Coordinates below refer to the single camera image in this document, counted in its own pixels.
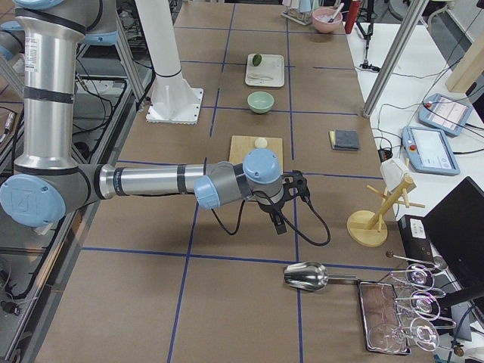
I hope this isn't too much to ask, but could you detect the near teach pendant tablet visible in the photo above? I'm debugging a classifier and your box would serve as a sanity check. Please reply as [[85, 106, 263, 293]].
[[402, 126, 461, 175]]

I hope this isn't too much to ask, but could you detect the wooden cutting board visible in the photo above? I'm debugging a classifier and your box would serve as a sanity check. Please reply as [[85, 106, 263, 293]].
[[229, 135, 284, 183]]

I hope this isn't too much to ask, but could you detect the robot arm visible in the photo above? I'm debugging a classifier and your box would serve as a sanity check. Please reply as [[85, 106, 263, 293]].
[[1, 1, 290, 233]]

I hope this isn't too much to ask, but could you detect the pink bowl with ice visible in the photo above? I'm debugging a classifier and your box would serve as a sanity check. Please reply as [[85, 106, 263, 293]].
[[312, 8, 343, 33]]

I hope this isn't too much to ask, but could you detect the white bear serving tray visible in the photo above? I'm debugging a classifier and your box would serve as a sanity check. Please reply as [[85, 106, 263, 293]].
[[245, 54, 285, 88]]

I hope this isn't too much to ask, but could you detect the metal scoop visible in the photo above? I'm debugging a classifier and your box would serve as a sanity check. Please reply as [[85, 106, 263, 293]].
[[284, 261, 358, 292]]

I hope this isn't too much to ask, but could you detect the white steamed bun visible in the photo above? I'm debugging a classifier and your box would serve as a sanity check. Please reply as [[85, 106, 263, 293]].
[[254, 137, 268, 149]]

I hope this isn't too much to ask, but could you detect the far teach pendant tablet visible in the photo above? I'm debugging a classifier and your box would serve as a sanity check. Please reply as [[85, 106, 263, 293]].
[[418, 93, 472, 137]]

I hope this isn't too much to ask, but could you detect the teach pendant tablet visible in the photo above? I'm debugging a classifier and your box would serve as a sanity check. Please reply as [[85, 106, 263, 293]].
[[402, 126, 461, 175], [418, 93, 472, 137]]

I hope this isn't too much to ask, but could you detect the wooden mug tree stand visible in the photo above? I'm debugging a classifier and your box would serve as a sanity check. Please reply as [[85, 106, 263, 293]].
[[346, 173, 425, 247]]

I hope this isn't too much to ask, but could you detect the dark wooden tray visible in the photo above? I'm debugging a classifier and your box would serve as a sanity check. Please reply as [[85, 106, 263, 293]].
[[357, 281, 411, 356]]

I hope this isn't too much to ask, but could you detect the white mug on stand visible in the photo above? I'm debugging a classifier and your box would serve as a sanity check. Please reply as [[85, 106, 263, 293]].
[[380, 158, 409, 192]]

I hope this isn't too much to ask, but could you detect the light green bowl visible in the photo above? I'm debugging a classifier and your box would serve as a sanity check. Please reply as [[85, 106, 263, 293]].
[[247, 91, 275, 114]]

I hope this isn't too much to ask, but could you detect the green avocado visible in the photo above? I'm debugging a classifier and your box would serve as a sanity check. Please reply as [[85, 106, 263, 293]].
[[251, 54, 262, 67]]

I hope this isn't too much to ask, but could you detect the metal rod in bowl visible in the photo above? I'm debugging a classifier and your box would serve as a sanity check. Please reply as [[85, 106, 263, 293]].
[[328, 2, 344, 23]]

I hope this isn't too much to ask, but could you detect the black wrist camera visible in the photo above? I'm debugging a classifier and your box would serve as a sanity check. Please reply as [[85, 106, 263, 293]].
[[281, 170, 311, 205]]

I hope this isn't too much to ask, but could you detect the glass on rack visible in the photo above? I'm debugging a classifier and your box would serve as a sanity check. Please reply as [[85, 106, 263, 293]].
[[405, 264, 435, 290], [404, 318, 439, 352], [410, 291, 441, 321]]

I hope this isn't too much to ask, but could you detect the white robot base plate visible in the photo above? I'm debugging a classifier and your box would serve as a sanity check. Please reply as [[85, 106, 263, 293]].
[[146, 75, 203, 125]]

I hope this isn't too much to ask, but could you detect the red cylinder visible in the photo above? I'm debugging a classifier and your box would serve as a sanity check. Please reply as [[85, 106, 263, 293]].
[[344, 0, 361, 35]]

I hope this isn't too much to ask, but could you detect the black tripod stick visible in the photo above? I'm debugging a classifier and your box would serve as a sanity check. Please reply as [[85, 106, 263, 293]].
[[356, 0, 380, 73]]

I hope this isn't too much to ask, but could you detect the black laptop monitor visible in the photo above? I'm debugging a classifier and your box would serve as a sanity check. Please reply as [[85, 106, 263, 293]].
[[423, 176, 483, 287]]

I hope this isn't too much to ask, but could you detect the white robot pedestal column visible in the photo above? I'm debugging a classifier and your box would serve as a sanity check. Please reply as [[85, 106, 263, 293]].
[[135, 0, 182, 78]]

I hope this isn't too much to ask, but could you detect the aluminium frame post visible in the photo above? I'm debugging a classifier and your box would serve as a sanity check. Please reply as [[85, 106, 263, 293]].
[[362, 0, 429, 118]]

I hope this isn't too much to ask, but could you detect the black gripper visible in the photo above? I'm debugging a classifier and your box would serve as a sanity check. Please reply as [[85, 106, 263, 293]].
[[256, 197, 287, 234]]

